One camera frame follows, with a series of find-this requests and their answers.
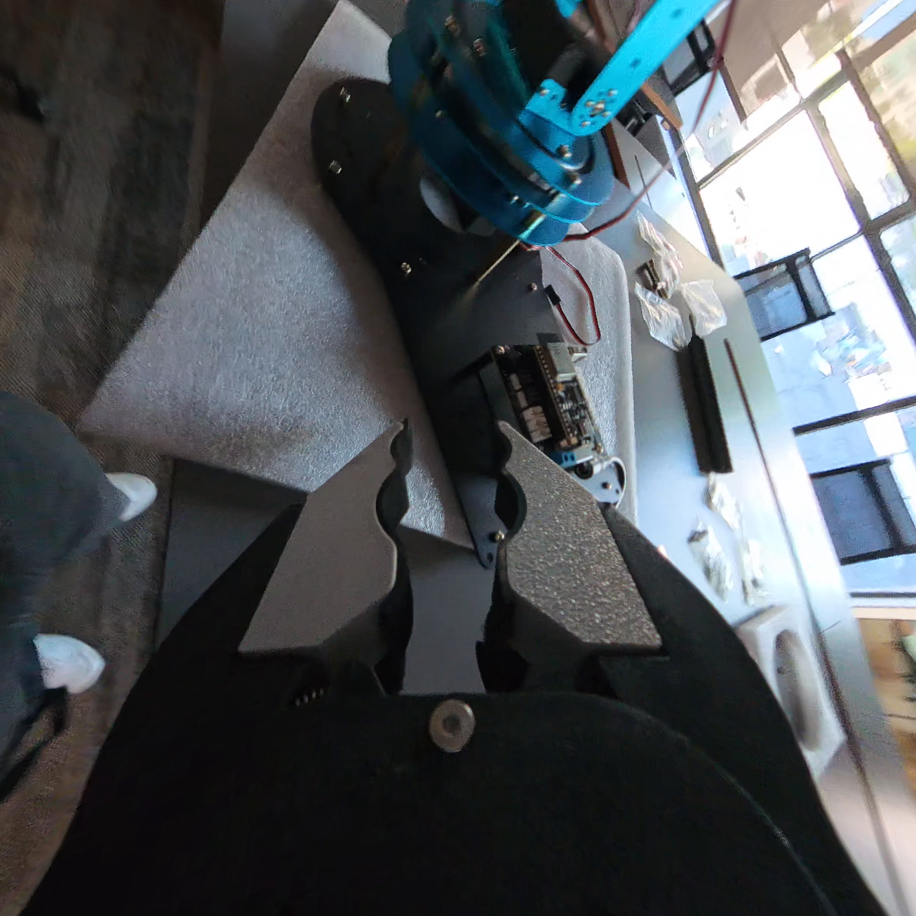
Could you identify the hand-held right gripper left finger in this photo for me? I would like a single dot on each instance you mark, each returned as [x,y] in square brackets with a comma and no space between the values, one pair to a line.
[322,572]

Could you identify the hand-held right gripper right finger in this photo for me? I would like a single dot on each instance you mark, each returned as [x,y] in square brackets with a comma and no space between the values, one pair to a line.
[572,572]

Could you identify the robot circuit board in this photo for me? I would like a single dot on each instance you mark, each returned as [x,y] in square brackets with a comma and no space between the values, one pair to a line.
[544,408]

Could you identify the person's white shoe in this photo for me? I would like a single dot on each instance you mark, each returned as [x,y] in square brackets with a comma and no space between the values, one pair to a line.
[136,495]
[71,662]

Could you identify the black oblong box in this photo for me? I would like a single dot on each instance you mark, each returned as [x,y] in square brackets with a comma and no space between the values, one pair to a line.
[705,408]

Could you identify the white box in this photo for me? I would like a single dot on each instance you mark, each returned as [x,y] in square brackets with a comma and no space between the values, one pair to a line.
[787,680]

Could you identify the white foam mat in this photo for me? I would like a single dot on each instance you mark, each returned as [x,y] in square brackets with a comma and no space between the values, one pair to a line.
[250,322]

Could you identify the person's dark trousers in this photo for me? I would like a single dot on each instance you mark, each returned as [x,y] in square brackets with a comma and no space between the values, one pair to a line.
[43,515]

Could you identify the black mesh chair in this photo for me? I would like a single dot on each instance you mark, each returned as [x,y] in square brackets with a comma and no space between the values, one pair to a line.
[866,512]
[783,300]

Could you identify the large framed window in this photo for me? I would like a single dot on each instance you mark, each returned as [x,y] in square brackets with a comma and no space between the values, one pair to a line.
[787,179]

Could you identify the black monitor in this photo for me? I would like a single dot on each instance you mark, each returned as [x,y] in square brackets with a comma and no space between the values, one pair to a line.
[687,57]

